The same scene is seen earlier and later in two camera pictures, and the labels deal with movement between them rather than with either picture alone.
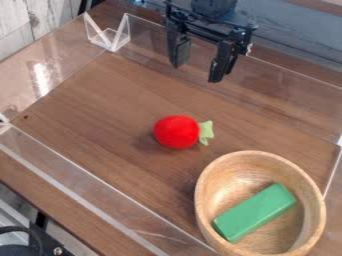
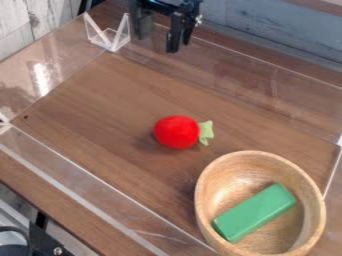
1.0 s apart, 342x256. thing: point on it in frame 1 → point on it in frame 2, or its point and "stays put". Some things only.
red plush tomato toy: (181, 131) stays put
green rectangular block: (245, 217) stays put
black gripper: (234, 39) → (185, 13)
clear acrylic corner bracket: (110, 38) stays put
